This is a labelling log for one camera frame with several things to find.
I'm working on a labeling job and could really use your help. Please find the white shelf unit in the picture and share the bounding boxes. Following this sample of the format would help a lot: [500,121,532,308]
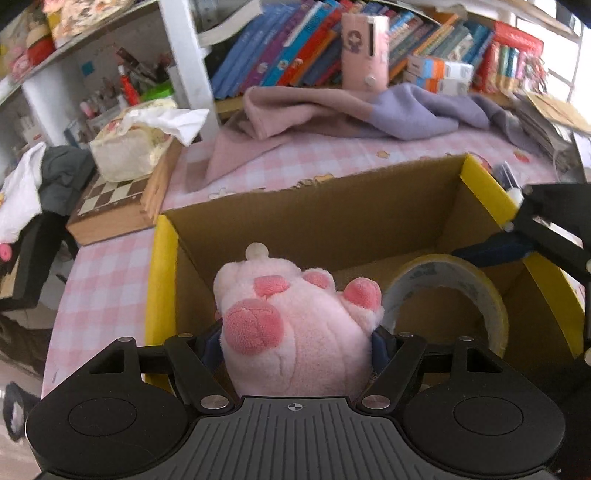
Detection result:
[0,0,222,153]

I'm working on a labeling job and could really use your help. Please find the white open booklet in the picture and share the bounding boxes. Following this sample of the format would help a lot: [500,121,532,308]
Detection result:
[198,0,264,47]

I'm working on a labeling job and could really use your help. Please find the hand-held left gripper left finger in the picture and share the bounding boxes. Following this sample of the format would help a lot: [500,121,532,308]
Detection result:
[88,323,236,414]

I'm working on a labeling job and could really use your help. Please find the green box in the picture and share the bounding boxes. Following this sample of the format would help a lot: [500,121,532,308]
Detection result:
[141,82,175,101]

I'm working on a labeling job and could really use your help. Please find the red pack of coloured pens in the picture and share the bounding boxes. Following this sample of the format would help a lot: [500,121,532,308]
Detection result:
[473,21,546,95]

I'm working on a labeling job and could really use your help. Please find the dark grey clothes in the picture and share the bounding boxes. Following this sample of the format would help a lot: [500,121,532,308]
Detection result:
[39,145,98,215]

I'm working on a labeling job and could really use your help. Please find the red glue bottle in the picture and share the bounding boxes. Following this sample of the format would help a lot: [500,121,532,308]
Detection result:
[119,65,141,107]

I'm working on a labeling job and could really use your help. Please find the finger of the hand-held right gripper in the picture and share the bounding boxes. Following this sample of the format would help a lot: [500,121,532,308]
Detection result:
[450,182,591,283]
[561,277,591,404]

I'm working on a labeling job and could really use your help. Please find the cartoon decor plaque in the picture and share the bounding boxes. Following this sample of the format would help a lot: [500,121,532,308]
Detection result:
[41,0,134,49]

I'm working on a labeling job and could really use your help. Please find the cardboard box with yellow flaps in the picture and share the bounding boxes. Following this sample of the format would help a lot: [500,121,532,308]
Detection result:
[145,154,587,402]

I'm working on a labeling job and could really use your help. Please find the stack of papers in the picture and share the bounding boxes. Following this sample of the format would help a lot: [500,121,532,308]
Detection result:
[512,90,591,167]

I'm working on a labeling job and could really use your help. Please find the white clothes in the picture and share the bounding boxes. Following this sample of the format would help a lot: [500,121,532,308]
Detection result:
[0,142,47,245]

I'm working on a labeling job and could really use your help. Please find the row of colourful slanted books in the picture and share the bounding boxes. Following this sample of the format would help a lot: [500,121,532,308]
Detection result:
[210,0,497,100]

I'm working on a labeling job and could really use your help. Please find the orange and white carton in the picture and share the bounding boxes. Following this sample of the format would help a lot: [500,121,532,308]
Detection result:
[406,54,475,95]

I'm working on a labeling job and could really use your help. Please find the pink and red plush toy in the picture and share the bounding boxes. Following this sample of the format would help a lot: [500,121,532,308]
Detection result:
[9,23,56,81]

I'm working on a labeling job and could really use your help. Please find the wooden chessboard box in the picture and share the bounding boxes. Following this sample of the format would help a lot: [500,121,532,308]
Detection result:
[66,138,185,246]

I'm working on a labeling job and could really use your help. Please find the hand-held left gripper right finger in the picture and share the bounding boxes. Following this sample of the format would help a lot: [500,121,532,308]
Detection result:
[355,325,502,414]

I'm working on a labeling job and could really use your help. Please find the pink checkered tablecloth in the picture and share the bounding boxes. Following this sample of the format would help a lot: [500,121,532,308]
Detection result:
[41,134,568,398]

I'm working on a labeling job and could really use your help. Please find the tall pink carton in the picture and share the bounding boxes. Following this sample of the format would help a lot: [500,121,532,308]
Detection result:
[341,11,391,90]

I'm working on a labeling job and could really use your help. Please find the pen holder with stationery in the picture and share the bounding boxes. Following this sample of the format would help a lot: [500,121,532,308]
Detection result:
[78,46,174,134]

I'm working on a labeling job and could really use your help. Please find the yellowish tape roll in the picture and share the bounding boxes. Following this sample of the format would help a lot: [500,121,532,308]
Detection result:
[382,254,509,358]

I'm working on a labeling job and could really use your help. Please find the pink plush paw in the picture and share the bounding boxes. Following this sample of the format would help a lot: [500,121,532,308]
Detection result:
[213,242,385,398]

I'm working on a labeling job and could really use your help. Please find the pink and purple scarf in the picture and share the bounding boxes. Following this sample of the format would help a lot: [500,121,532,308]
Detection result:
[205,83,546,185]

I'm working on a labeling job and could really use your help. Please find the black marker pen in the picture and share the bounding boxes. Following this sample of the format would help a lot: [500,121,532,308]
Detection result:
[490,161,526,205]

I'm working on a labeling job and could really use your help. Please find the cream tissue pack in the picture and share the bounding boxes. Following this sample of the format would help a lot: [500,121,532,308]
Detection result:
[89,99,211,183]

